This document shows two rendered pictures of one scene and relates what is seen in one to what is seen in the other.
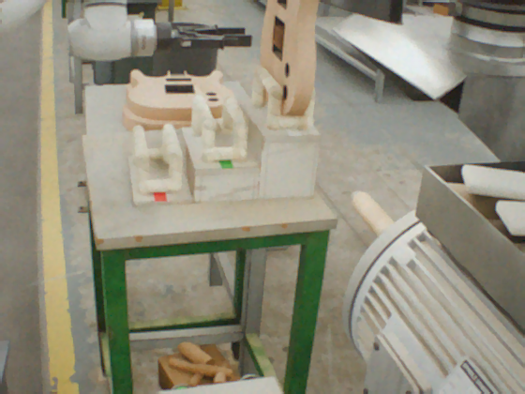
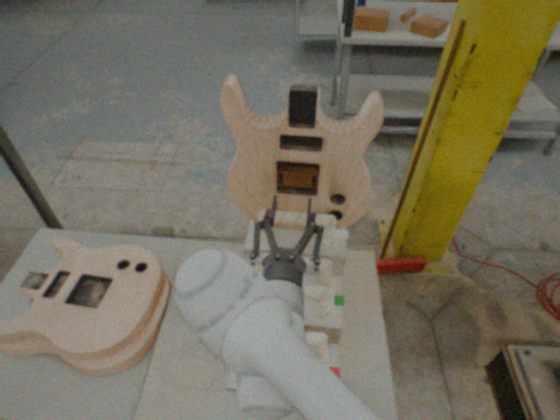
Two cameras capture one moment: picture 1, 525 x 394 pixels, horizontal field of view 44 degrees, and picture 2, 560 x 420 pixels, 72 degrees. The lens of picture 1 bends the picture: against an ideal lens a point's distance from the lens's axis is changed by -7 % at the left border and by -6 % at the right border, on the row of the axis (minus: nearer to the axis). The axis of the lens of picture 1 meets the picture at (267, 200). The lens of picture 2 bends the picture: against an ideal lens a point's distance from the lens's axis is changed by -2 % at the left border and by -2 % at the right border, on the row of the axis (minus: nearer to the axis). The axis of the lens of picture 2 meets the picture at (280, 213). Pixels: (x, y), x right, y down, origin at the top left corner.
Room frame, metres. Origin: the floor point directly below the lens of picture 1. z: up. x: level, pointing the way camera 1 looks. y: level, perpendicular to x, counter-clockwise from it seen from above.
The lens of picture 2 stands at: (1.43, 0.66, 1.91)
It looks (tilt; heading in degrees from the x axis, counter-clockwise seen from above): 46 degrees down; 293
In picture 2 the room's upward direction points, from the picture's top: straight up
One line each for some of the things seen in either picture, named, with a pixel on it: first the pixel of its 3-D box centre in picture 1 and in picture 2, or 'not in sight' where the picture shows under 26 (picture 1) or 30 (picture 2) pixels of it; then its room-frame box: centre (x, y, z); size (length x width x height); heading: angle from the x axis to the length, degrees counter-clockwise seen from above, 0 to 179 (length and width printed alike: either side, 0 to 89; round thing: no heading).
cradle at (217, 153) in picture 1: (224, 153); (327, 295); (1.53, 0.11, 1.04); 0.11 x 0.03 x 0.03; 107
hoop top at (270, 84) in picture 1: (267, 81); (296, 218); (1.65, 0.02, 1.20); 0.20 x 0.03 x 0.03; 16
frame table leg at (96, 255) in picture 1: (100, 272); not in sight; (1.82, 0.53, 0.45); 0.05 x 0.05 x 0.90; 20
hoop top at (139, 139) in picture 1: (140, 143); not in sight; (1.56, 0.33, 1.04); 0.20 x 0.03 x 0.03; 16
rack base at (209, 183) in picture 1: (217, 161); (290, 305); (1.62, 0.14, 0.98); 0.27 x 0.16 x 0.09; 17
